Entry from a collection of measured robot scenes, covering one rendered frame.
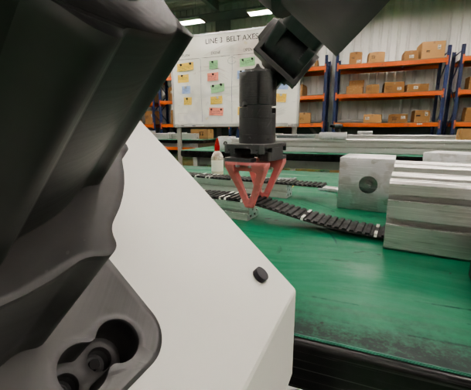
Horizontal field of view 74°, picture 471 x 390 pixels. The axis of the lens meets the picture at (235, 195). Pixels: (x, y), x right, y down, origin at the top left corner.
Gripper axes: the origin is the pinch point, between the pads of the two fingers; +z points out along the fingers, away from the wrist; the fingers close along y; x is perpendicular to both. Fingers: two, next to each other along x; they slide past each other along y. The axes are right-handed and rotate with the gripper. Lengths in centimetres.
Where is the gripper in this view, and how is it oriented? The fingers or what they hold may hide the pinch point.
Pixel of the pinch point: (256, 199)
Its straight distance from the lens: 51.6
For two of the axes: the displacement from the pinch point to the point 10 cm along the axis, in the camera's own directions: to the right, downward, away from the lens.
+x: -8.8, -1.0, 4.6
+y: 4.7, -1.8, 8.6
